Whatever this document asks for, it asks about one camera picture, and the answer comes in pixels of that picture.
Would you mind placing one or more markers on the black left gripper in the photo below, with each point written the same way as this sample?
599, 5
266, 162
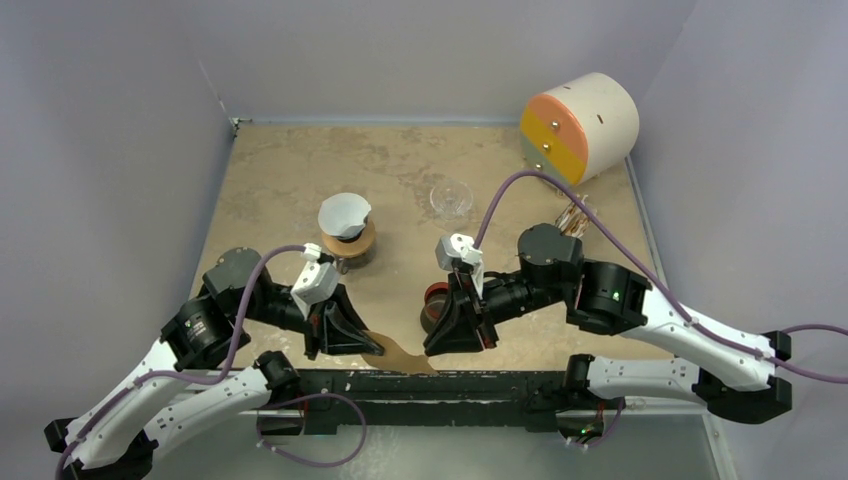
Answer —
323, 331

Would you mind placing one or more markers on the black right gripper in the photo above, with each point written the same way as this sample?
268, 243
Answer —
483, 317

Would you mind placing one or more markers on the red and black pitcher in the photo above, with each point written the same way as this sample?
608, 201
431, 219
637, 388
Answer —
434, 299

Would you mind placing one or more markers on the brown paper coffee filter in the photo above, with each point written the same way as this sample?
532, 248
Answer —
396, 359

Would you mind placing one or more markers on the white paper coffee filter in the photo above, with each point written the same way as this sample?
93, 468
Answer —
341, 211

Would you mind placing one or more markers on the blue ribbed glass dripper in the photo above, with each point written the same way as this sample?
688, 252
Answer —
351, 234

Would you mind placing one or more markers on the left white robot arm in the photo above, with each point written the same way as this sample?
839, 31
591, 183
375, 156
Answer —
186, 383

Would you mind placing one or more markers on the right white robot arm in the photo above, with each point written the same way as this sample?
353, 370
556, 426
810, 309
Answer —
729, 372

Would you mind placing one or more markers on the orange coffee filter holder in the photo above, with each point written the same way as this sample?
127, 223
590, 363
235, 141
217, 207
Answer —
572, 221

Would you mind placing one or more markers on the round cream drawer cabinet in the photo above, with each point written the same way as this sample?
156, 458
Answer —
577, 130

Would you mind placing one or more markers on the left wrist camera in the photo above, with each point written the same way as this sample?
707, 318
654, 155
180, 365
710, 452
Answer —
317, 280

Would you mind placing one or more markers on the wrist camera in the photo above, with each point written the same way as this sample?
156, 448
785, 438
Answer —
317, 280
457, 247

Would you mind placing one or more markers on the glass carafe with handle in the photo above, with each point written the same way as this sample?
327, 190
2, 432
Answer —
345, 264

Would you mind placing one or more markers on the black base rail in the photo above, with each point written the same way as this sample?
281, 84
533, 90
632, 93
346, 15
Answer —
424, 397

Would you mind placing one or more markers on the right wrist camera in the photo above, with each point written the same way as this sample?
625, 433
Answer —
457, 247

